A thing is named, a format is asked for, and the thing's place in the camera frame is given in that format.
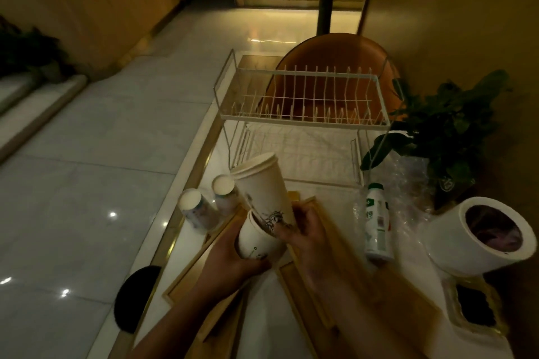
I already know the person's right hand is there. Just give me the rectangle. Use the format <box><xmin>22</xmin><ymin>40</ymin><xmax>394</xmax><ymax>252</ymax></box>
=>
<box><xmin>273</xmin><ymin>201</ymin><xmax>338</xmax><ymax>284</ymax></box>

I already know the person's left hand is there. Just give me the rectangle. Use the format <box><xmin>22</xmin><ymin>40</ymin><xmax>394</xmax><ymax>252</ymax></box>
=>
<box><xmin>197</xmin><ymin>219</ymin><xmax>273</xmax><ymax>301</ymax></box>

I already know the white paper cup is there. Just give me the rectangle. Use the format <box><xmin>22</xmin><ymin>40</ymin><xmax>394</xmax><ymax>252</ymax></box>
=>
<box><xmin>237</xmin><ymin>209</ymin><xmax>285</xmax><ymax>261</ymax></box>

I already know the stack of printed paper cups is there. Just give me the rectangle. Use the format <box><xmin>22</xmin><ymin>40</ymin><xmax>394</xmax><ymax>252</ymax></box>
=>
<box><xmin>229</xmin><ymin>152</ymin><xmax>298</xmax><ymax>234</ymax></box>

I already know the person's right forearm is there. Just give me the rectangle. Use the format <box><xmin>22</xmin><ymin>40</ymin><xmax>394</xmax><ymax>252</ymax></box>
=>
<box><xmin>305</xmin><ymin>270</ymin><xmax>426</xmax><ymax>359</ymax></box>

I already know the person's left forearm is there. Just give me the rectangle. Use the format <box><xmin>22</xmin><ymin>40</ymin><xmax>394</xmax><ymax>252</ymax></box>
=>
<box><xmin>126</xmin><ymin>285</ymin><xmax>236</xmax><ymax>359</ymax></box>

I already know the small jar with white lid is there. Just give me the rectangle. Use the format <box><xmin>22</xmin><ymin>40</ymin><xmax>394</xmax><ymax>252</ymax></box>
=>
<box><xmin>211</xmin><ymin>174</ymin><xmax>241</xmax><ymax>216</ymax></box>
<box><xmin>178</xmin><ymin>188</ymin><xmax>220</xmax><ymax>232</ymax></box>

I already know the white bottle with green cap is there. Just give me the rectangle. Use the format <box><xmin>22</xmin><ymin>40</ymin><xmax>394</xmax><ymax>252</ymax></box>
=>
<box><xmin>364</xmin><ymin>183</ymin><xmax>395</xmax><ymax>263</ymax></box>

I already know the clear plastic wrap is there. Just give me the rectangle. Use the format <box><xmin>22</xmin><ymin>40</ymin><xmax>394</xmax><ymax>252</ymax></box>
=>
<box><xmin>354</xmin><ymin>152</ymin><xmax>443</xmax><ymax>246</ymax></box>

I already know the black round stool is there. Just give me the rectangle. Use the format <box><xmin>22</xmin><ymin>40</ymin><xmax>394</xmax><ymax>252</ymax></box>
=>
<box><xmin>114</xmin><ymin>265</ymin><xmax>162</xmax><ymax>334</ymax></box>

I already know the white round ceramic pot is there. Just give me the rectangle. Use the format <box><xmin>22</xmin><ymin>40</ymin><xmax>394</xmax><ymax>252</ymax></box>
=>
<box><xmin>423</xmin><ymin>197</ymin><xmax>538</xmax><ymax>278</ymax></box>

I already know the orange round-back chair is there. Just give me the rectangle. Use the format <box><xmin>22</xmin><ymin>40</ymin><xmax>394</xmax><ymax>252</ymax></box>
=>
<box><xmin>258</xmin><ymin>33</ymin><xmax>404</xmax><ymax>125</ymax></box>

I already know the green leafy potted plant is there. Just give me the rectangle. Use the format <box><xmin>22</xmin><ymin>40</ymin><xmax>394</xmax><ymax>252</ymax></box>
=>
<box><xmin>360</xmin><ymin>69</ymin><xmax>512</xmax><ymax>212</ymax></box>

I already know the gold-rimmed dark dish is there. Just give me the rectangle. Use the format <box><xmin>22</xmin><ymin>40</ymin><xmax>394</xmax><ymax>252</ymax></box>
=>
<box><xmin>442</xmin><ymin>275</ymin><xmax>508</xmax><ymax>336</ymax></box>

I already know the dark bushy plant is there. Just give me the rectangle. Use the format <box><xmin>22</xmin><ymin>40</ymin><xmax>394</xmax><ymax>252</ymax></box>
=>
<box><xmin>0</xmin><ymin>15</ymin><xmax>77</xmax><ymax>84</ymax></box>

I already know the white wire dish rack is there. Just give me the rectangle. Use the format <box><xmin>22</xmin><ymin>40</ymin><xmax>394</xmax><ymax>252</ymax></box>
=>
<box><xmin>213</xmin><ymin>49</ymin><xmax>406</xmax><ymax>188</ymax></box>

